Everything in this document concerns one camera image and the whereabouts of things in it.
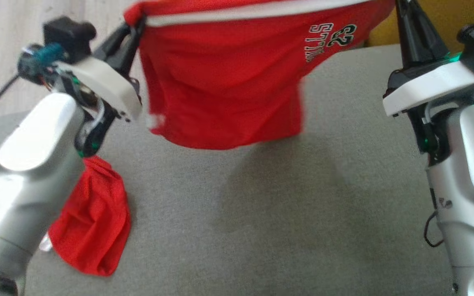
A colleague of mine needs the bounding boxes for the yellow sofa backrest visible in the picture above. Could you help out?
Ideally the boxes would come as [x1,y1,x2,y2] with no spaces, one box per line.
[365,0,474,48]

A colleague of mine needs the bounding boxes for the large grey sofa seat cushion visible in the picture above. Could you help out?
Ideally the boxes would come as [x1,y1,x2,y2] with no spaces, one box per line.
[0,43,474,296]

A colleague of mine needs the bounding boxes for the red mesh garment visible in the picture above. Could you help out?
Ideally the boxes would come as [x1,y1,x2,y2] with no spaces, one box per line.
[47,155,132,277]

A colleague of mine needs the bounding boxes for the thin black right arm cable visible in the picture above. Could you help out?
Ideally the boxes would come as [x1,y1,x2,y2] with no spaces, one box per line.
[423,189,445,248]

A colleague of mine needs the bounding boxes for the red Bulls basketball shorts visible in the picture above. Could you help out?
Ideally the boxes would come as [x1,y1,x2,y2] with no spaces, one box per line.
[123,0,398,150]

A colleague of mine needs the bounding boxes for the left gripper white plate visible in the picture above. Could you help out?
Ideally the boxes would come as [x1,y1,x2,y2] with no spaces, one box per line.
[52,17,147,156]

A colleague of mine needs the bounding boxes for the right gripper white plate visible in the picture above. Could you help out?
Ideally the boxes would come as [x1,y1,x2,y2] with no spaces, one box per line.
[382,0,474,165]

